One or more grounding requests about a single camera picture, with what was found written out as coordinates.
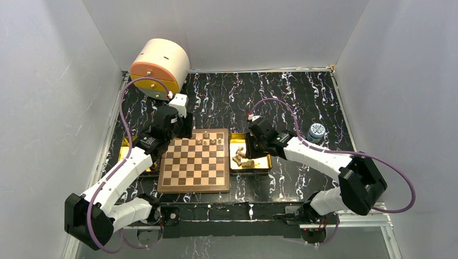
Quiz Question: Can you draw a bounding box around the small blue white jar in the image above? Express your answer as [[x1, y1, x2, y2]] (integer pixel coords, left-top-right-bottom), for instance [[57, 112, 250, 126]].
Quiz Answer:
[[306, 123, 326, 144]]

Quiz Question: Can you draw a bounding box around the round cream drawer box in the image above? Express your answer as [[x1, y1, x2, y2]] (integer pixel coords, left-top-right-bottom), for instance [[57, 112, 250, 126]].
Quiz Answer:
[[130, 38, 190, 101]]

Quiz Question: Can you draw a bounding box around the wooden chessboard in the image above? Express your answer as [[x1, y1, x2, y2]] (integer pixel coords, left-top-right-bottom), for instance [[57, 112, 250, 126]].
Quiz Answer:
[[157, 128, 230, 194]]

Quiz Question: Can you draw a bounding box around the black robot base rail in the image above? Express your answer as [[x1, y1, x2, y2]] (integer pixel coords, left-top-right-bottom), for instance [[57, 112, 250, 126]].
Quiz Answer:
[[136, 202, 341, 247]]

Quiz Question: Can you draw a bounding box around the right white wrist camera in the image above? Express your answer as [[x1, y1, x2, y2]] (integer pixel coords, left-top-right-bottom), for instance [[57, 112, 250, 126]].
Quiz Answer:
[[247, 113, 260, 123]]

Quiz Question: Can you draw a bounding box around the pile of light pieces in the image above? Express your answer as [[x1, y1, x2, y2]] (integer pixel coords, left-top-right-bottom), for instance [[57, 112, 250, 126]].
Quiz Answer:
[[232, 146, 256, 169]]

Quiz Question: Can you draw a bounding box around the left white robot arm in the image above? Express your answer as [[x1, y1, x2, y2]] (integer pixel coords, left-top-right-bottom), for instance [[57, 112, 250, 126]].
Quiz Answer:
[[64, 105, 193, 254]]

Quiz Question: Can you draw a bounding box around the gold tin with light pieces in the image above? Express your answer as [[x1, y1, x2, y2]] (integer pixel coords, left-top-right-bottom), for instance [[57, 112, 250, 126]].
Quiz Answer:
[[229, 133, 272, 175]]

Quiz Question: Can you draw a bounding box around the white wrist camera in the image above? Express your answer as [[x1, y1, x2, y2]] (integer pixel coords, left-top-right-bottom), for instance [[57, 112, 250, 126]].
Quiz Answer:
[[168, 93, 188, 118], [247, 113, 260, 123]]

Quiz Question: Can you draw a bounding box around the gold tin with dark pieces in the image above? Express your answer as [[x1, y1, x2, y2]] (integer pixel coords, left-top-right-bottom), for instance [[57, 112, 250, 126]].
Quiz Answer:
[[118, 137, 160, 177]]

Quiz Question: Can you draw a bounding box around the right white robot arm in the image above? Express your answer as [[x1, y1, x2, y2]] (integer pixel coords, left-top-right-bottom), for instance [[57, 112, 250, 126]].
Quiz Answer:
[[245, 115, 387, 223]]

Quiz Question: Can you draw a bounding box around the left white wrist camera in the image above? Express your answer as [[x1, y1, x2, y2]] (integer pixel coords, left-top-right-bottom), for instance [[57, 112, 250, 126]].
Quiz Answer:
[[168, 93, 188, 118]]

